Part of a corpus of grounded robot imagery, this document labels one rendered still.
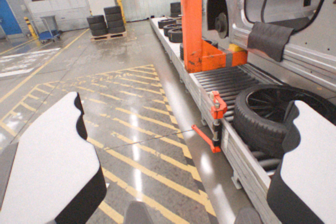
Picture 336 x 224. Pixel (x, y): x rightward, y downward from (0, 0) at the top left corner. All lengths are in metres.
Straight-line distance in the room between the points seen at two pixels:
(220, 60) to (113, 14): 6.04
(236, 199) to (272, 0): 1.83
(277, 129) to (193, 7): 1.22
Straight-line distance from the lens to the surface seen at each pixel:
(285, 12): 2.26
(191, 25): 1.80
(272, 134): 1.29
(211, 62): 1.96
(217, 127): 1.46
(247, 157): 1.21
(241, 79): 2.38
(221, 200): 1.48
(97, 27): 7.70
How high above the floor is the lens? 1.29
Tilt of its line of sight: 31 degrees down
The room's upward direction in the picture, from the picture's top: 7 degrees counter-clockwise
